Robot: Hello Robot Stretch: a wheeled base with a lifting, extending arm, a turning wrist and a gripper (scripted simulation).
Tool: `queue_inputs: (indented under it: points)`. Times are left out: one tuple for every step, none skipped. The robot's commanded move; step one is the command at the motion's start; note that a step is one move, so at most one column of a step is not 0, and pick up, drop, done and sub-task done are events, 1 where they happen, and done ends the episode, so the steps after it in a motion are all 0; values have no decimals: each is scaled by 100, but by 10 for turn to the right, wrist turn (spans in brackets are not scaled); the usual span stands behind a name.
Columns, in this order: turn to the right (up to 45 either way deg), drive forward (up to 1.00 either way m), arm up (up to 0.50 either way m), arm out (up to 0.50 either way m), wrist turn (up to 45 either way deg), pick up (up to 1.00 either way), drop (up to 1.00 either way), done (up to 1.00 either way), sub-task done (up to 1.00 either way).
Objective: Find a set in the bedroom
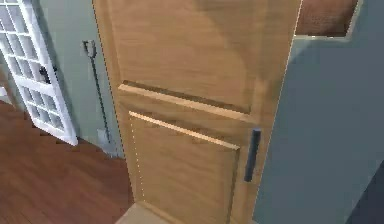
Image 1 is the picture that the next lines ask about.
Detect black bar door handle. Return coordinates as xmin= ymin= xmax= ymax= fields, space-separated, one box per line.
xmin=243 ymin=128 xmax=262 ymax=183

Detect brown wooden room door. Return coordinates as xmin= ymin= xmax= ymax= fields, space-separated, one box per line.
xmin=92 ymin=0 xmax=304 ymax=224

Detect white glazed room door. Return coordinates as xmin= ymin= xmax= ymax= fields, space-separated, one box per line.
xmin=0 ymin=0 xmax=79 ymax=147

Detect black lever door handle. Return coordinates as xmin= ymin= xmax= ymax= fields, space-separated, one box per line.
xmin=38 ymin=65 xmax=58 ymax=85

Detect brown framed wall picture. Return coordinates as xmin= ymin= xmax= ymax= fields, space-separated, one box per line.
xmin=294 ymin=0 xmax=364 ymax=42

